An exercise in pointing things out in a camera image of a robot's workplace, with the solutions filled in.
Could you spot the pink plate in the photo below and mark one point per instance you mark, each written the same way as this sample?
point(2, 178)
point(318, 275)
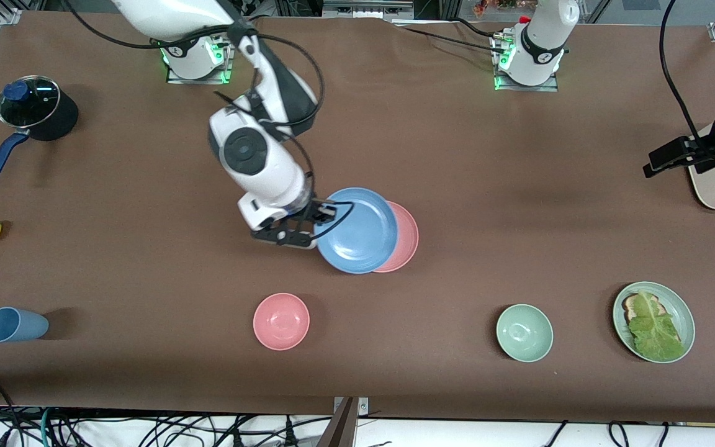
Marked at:
point(408, 239)

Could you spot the green plate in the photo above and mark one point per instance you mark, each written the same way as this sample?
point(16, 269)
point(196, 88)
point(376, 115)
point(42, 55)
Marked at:
point(684, 316)

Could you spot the green bowl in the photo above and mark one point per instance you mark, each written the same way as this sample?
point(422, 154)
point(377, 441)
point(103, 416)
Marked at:
point(524, 333)

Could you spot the blue cup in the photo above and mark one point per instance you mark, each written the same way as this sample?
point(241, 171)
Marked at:
point(16, 325)

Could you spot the pink bowl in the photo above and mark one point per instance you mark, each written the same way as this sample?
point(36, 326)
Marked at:
point(281, 321)

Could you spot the glass lid with blue knob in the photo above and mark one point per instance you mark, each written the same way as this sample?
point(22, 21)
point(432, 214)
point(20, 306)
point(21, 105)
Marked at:
point(35, 108)

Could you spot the orange artificial flowers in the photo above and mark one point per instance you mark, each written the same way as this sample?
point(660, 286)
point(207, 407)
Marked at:
point(488, 6)

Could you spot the grey metal box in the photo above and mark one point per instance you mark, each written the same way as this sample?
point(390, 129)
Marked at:
point(367, 9)

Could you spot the small metal table bracket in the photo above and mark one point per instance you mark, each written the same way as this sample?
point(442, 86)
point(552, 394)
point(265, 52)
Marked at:
point(362, 406)

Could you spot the green lettuce leaf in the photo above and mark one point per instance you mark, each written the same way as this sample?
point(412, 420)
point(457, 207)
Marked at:
point(652, 329)

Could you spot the brown table cover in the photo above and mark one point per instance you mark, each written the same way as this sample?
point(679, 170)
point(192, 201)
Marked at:
point(457, 155)

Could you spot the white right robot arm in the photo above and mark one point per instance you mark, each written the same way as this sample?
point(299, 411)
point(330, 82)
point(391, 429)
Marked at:
point(252, 155)

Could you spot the grey metal post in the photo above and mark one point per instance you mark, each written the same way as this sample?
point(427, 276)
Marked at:
point(340, 431)

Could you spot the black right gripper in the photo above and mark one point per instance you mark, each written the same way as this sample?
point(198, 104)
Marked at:
point(314, 210)

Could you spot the toasted bread slice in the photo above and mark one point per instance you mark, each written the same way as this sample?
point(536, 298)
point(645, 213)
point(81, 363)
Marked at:
point(629, 305)

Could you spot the blue plate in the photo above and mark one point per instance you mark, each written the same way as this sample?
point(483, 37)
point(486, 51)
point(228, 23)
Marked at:
point(357, 239)

